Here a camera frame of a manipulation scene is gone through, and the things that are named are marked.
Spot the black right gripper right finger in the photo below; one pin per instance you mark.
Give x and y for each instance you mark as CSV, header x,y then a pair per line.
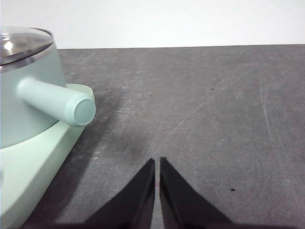
x,y
183,205

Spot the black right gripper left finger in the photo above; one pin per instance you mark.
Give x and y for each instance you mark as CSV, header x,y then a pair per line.
x,y
128,205

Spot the glass lid with green knob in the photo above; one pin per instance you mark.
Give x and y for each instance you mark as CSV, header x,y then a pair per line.
x,y
21,43

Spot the pale green breakfast machine base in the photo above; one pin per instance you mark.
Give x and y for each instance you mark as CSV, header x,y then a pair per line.
x,y
28,167

